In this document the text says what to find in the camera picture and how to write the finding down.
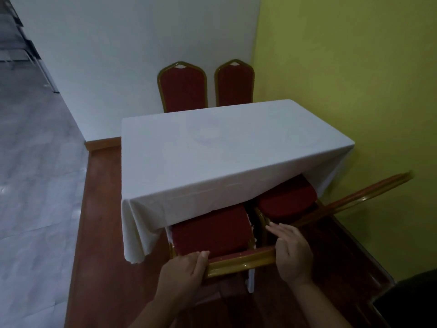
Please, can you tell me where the person's right hand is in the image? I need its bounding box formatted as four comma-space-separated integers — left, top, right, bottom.
266, 222, 315, 286

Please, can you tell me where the person's left hand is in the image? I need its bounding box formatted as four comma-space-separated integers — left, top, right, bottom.
155, 251, 210, 309

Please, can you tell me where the red gold-framed banquet chair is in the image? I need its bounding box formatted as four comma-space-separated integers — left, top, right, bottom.
157, 61, 208, 113
214, 59, 255, 107
167, 204, 278, 293
254, 171, 414, 246

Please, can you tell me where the person's left forearm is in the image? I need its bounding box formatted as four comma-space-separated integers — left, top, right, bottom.
129, 297, 180, 328

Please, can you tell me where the person's right forearm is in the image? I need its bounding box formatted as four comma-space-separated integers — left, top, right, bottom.
290, 279, 353, 328

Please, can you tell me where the white tablecloth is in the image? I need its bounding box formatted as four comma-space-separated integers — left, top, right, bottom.
120, 99, 356, 264

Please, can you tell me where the black cabinet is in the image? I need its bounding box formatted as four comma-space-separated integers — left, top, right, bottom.
370, 268, 437, 328

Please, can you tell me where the wooden skirting board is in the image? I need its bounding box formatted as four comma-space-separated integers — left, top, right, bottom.
84, 136, 122, 151

